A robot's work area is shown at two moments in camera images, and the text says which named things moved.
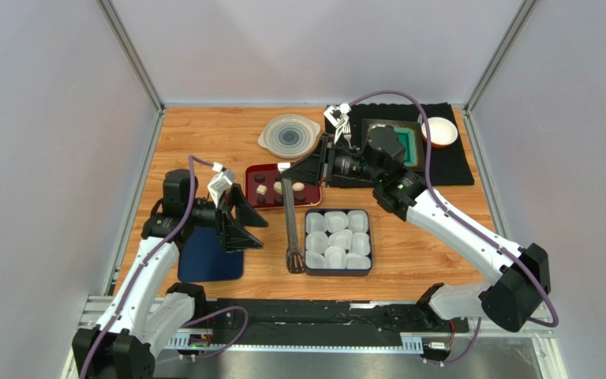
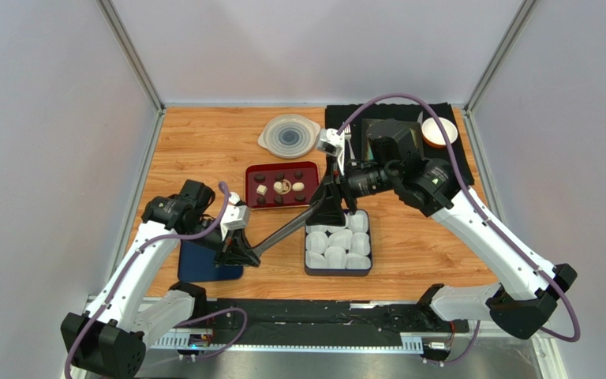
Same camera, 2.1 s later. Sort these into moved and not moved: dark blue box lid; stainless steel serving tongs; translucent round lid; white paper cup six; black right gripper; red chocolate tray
Moved: black right gripper; stainless steel serving tongs
Not moved: translucent round lid; red chocolate tray; dark blue box lid; white paper cup six
